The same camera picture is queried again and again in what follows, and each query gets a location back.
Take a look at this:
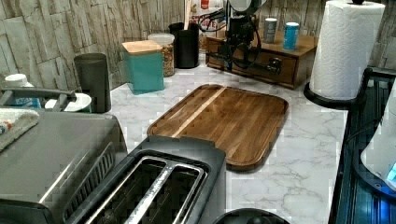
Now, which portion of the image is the silver toaster oven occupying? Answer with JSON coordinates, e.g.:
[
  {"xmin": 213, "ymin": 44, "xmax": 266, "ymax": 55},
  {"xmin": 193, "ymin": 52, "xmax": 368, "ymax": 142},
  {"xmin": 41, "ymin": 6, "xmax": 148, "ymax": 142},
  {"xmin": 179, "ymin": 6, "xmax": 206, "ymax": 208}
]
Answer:
[{"xmin": 0, "ymin": 88, "xmax": 127, "ymax": 224}]

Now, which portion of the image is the black round appliance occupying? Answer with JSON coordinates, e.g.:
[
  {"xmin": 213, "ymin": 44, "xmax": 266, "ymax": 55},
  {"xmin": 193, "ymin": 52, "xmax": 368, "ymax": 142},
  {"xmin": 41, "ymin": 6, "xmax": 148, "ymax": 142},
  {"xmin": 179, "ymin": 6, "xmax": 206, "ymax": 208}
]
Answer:
[{"xmin": 213, "ymin": 208, "xmax": 289, "ymax": 224}]

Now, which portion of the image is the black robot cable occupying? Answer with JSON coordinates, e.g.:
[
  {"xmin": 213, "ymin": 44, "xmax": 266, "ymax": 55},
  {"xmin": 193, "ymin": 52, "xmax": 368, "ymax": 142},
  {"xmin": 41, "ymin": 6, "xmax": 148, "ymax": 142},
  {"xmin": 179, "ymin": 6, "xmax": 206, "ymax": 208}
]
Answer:
[{"xmin": 197, "ymin": 8, "xmax": 263, "ymax": 71}]

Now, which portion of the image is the clear cereal jar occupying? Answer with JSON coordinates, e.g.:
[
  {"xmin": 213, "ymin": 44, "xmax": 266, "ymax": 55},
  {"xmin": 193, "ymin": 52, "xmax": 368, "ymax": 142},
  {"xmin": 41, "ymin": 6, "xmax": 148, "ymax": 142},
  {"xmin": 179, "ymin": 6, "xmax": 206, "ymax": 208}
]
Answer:
[{"xmin": 148, "ymin": 33, "xmax": 175, "ymax": 77}]

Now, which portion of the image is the teal canister with wooden lid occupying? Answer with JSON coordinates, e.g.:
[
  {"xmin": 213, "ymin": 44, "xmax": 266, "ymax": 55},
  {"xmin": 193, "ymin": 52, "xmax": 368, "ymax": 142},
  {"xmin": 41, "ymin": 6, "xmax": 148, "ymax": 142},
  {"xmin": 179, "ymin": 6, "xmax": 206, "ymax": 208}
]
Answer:
[{"xmin": 122, "ymin": 40, "xmax": 164, "ymax": 95}]

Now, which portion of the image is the black paper towel holder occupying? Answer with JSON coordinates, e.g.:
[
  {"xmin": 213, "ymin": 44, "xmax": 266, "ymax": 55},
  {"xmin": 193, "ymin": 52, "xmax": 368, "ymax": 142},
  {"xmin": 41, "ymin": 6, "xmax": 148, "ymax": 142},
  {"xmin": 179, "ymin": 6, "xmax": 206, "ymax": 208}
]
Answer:
[{"xmin": 303, "ymin": 0, "xmax": 374, "ymax": 111}]

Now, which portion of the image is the cinnamon cereal box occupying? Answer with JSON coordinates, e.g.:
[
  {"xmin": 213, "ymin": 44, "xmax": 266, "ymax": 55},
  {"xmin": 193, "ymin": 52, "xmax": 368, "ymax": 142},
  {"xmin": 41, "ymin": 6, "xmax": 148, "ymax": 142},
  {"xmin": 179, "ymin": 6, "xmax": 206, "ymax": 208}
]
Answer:
[{"xmin": 190, "ymin": 0, "xmax": 224, "ymax": 50}]

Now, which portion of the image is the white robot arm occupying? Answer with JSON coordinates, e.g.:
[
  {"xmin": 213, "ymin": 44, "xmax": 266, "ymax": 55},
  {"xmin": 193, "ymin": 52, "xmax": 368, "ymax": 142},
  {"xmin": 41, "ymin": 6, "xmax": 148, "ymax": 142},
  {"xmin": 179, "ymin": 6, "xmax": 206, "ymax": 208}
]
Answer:
[{"xmin": 305, "ymin": 0, "xmax": 395, "ymax": 193}]

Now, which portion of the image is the striped white dish towel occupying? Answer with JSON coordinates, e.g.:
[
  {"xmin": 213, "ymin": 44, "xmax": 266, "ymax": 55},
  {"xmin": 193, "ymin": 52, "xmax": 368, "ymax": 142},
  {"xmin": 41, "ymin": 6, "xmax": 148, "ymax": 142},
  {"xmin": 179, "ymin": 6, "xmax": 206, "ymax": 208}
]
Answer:
[{"xmin": 0, "ymin": 108, "xmax": 39, "ymax": 150}]

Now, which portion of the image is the white paper towel roll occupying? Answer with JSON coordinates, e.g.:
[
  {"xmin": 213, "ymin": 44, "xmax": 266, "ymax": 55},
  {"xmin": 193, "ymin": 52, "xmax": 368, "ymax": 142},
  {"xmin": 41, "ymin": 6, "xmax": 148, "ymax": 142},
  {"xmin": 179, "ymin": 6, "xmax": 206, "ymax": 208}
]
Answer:
[{"xmin": 309, "ymin": 0, "xmax": 387, "ymax": 101}]

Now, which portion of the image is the white blue plastic bottle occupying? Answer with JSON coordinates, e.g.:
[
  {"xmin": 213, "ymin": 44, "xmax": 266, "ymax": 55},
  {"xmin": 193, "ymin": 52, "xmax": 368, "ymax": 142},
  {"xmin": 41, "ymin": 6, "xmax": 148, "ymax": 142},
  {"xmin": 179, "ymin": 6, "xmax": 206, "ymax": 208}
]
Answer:
[{"xmin": 4, "ymin": 73, "xmax": 42, "ymax": 109}]

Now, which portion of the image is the black two-slot toaster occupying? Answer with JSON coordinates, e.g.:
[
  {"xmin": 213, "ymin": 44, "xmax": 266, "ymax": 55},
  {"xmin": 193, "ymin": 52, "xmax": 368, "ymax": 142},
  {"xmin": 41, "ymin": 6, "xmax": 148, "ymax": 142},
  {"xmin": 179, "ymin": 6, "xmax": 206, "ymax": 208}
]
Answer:
[{"xmin": 65, "ymin": 136, "xmax": 226, "ymax": 224}]

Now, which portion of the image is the wooden spoon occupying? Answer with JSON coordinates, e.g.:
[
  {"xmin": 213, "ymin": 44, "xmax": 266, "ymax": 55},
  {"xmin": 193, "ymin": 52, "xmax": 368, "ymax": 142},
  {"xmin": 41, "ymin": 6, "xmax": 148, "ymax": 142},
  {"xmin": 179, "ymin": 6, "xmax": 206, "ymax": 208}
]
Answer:
[{"xmin": 183, "ymin": 0, "xmax": 192, "ymax": 31}]

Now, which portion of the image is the black utensil holder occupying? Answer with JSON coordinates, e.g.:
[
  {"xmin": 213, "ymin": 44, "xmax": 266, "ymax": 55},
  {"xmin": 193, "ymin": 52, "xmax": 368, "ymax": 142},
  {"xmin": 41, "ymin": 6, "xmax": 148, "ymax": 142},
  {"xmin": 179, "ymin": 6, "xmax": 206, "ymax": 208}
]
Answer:
[{"xmin": 169, "ymin": 22, "xmax": 199, "ymax": 69}]

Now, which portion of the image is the black drawer handle bar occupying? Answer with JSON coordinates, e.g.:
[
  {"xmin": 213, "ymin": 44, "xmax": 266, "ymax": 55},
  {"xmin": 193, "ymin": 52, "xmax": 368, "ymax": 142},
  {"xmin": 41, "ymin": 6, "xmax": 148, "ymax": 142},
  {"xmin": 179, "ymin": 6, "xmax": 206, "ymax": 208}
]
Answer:
[{"xmin": 206, "ymin": 51, "xmax": 284, "ymax": 76}]

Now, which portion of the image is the wooden drawer organizer box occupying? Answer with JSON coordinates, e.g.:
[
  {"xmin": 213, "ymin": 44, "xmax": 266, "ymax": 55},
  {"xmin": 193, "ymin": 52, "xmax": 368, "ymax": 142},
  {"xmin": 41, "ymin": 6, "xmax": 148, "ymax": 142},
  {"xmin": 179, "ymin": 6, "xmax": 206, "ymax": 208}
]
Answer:
[{"xmin": 205, "ymin": 31, "xmax": 318, "ymax": 89}]

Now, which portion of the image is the tall black cup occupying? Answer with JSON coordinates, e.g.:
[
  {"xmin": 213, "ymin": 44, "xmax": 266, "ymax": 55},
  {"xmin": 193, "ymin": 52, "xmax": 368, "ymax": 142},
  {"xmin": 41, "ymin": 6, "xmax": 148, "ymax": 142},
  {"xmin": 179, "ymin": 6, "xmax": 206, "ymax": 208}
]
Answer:
[{"xmin": 74, "ymin": 53, "xmax": 111, "ymax": 113}]

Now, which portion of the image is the blue spice shaker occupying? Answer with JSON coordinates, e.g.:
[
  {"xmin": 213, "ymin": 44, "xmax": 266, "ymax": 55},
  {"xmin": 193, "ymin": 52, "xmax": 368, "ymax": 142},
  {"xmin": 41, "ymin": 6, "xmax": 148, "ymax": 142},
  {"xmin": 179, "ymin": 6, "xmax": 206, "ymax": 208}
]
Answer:
[{"xmin": 283, "ymin": 21, "xmax": 300, "ymax": 50}]

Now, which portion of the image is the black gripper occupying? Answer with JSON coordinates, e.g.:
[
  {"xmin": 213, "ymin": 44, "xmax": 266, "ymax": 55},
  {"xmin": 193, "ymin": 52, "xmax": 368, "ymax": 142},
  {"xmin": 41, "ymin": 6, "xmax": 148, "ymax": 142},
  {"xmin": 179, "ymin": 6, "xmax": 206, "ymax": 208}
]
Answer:
[{"xmin": 226, "ymin": 6, "xmax": 257, "ymax": 49}]

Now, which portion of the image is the wooden cutting board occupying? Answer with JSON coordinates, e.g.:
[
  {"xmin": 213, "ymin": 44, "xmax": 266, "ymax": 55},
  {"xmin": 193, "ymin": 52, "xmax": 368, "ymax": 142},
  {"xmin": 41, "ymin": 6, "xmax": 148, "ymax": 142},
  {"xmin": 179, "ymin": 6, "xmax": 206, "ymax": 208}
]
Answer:
[{"xmin": 148, "ymin": 84, "xmax": 289, "ymax": 171}]

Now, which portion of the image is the grey spice shaker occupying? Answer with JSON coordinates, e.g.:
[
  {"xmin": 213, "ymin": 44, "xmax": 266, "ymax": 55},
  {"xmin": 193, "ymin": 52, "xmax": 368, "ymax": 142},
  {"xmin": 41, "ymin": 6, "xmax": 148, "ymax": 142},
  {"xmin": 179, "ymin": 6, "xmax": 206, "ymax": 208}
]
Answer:
[{"xmin": 263, "ymin": 18, "xmax": 277, "ymax": 44}]

